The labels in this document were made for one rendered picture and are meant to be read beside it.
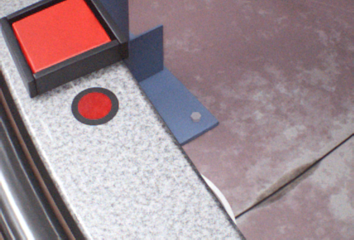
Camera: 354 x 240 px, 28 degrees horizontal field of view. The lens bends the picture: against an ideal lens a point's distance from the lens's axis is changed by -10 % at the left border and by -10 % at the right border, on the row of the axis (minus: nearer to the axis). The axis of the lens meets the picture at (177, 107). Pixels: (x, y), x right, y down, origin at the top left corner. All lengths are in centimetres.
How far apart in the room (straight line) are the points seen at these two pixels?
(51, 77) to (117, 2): 90
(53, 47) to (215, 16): 139
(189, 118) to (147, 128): 118
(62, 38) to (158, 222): 15
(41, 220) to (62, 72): 11
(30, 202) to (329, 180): 120
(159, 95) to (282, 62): 30
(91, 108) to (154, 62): 122
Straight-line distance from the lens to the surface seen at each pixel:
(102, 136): 48
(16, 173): 47
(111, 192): 46
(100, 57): 51
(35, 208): 45
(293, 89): 175
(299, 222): 154
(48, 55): 52
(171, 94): 170
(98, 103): 50
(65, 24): 54
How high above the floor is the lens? 129
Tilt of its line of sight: 50 degrees down
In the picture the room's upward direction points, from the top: straight up
